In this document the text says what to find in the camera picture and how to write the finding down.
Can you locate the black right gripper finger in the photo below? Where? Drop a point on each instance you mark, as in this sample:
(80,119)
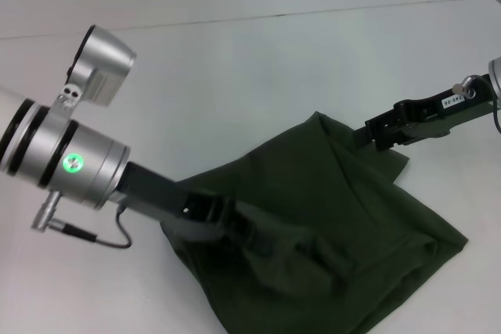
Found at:
(385,126)
(395,143)

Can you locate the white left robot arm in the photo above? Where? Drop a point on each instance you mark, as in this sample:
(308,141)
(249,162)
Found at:
(62,154)

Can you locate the dark green FREE T-shirt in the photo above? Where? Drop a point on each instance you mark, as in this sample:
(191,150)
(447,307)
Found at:
(332,232)

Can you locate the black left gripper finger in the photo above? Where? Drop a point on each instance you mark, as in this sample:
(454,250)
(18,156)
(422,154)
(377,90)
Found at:
(258,242)

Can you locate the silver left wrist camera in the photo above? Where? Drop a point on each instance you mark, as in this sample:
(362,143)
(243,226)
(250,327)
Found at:
(103,68)

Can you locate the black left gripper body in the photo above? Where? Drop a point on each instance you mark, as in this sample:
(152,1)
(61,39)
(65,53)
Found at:
(176,203)

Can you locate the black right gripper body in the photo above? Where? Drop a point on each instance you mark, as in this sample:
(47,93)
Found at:
(450,105)

